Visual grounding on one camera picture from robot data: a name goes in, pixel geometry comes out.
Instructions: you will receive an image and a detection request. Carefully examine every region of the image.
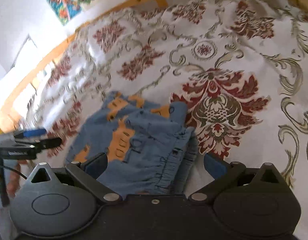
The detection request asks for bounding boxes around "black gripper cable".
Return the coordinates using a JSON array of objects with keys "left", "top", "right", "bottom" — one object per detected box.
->
[{"left": 0, "top": 157, "right": 28, "bottom": 181}]

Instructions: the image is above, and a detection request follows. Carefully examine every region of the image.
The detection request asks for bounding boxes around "blue pants orange truck print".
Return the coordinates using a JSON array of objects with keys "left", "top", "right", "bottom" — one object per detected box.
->
[{"left": 65, "top": 91, "right": 198, "bottom": 196}]

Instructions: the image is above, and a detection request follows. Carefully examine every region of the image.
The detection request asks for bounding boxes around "person's left hand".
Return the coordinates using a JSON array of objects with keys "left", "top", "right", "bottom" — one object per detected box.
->
[{"left": 3, "top": 160, "right": 28, "bottom": 198}]

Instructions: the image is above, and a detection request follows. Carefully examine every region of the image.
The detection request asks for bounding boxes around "white floral bedspread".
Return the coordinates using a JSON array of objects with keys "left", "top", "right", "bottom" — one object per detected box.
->
[{"left": 21, "top": 0, "right": 308, "bottom": 188}]

